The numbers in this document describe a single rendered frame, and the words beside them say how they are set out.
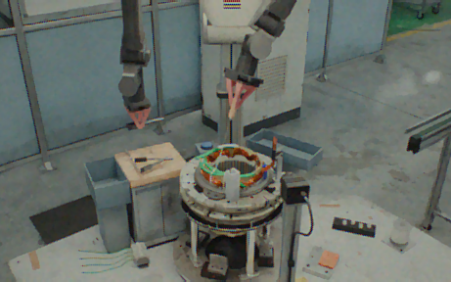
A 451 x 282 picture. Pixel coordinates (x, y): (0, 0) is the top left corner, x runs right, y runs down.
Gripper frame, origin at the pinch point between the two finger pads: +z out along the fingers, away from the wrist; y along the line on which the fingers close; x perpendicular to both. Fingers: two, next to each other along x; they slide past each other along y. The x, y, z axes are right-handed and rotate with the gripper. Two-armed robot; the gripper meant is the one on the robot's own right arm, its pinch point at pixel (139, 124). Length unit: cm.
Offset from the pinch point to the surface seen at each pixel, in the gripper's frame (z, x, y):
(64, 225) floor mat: 119, -23, -114
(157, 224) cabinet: 31.8, -1.1, 12.8
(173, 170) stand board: 12.0, 5.9, 13.4
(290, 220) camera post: -14, 5, 77
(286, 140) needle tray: 14, 51, 10
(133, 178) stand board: 11.8, -6.9, 12.0
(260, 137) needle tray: 15.6, 45.1, 2.2
